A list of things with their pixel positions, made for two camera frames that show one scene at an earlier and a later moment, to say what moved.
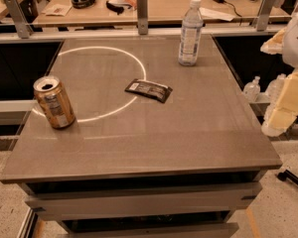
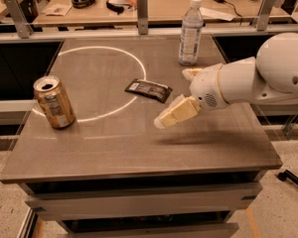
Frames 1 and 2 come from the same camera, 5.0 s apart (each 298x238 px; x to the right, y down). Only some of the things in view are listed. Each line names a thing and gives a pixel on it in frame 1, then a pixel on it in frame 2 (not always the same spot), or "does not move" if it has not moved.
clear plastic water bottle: x=192 y=25 does not move
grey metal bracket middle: x=142 y=12 does not move
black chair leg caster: x=282 y=176 does not move
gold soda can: x=54 y=101 does not move
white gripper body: x=297 y=40 → x=205 y=87
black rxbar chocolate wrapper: x=157 y=91 does not move
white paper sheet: x=210 y=14 does not move
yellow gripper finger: x=274 y=46 → x=190 y=73
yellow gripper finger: x=292 y=99 → x=180 y=109
